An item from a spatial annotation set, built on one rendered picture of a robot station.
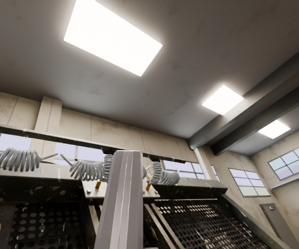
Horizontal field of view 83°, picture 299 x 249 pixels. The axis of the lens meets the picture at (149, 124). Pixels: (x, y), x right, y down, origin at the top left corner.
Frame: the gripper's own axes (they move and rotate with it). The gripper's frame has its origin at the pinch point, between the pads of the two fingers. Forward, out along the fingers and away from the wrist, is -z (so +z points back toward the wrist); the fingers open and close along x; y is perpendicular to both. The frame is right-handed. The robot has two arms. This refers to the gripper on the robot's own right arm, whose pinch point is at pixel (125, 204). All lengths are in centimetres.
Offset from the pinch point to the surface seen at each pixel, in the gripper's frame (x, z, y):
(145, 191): -3, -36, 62
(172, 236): -13, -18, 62
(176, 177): -18, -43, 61
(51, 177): 31, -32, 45
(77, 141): 21, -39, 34
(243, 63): -194, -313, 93
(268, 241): -75, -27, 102
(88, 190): 17, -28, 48
